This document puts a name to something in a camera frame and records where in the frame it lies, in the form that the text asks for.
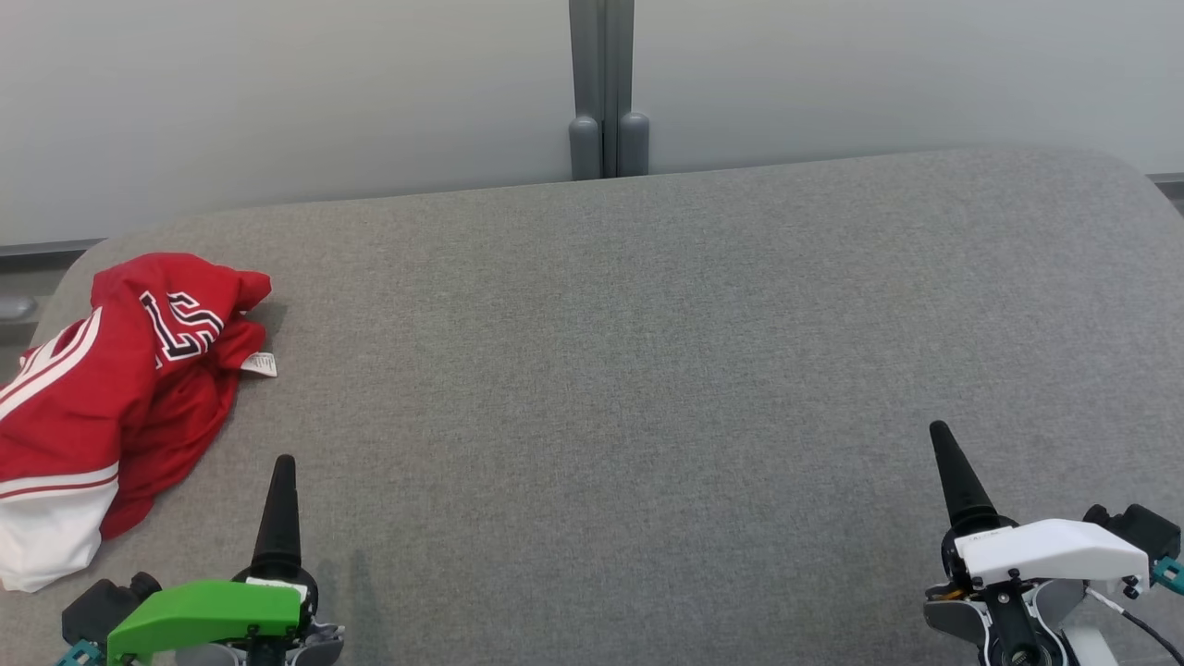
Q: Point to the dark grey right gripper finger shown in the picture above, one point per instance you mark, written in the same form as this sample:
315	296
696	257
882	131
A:
960	486

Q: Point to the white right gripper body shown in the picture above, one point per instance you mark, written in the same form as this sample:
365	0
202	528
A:
1045	550

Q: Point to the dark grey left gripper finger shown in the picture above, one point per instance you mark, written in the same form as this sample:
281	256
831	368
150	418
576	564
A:
279	527

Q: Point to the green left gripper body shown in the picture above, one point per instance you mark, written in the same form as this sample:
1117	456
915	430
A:
203	610

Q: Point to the red white jersey shirt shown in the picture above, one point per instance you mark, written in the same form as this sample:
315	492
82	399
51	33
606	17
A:
65	416

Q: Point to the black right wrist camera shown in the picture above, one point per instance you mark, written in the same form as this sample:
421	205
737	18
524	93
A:
1142	529

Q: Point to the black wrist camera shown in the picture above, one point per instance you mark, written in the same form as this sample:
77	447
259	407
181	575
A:
1142	529
102	606

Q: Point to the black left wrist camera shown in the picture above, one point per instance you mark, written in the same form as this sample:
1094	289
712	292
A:
102	606

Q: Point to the teal right camera connector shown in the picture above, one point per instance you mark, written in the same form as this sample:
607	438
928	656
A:
1170	575

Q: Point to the teal camera connector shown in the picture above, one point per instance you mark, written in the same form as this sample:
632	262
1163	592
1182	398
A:
81	655
1170	575

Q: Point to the teal left camera connector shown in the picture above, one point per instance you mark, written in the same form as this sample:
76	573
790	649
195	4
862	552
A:
81	655

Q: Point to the grey partition post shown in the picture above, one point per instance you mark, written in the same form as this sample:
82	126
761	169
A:
606	92

